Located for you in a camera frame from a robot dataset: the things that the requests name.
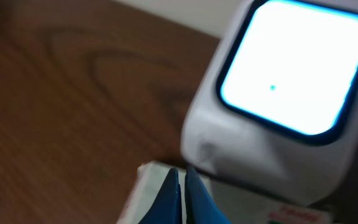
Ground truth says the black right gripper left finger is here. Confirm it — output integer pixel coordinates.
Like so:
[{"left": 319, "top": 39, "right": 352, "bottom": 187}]
[{"left": 139, "top": 168, "right": 182, "bottom": 224}]

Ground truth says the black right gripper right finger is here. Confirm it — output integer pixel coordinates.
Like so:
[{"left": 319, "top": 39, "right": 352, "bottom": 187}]
[{"left": 185, "top": 166, "right": 230, "bottom": 224}]

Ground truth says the white green medicine box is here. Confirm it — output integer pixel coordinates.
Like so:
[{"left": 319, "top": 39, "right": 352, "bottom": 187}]
[{"left": 118, "top": 161, "right": 333, "bottom": 223}]

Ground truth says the white barcode scanner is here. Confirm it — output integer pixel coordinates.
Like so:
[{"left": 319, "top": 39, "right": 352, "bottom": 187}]
[{"left": 180, "top": 0, "right": 358, "bottom": 205}]

